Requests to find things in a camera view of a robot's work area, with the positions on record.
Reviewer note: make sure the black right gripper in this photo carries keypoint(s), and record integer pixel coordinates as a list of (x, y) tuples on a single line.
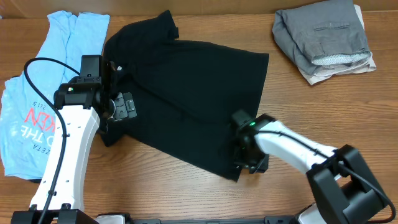
[(261, 167)]

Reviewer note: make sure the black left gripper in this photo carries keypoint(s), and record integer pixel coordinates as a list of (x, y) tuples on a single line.
[(125, 107)]

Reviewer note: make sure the black t-shirt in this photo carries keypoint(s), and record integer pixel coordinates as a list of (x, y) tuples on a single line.
[(184, 92)]

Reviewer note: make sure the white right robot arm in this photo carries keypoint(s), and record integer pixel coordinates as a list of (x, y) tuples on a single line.
[(343, 186)]

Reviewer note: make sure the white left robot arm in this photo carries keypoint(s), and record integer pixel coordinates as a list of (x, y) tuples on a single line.
[(83, 107)]

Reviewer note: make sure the light blue printed t-shirt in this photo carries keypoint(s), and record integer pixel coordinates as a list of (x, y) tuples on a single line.
[(27, 122)]

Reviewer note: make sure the folded grey trousers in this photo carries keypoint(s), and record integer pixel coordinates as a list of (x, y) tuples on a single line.
[(282, 36)]

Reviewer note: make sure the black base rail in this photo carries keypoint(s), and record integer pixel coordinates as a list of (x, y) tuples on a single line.
[(202, 220)]

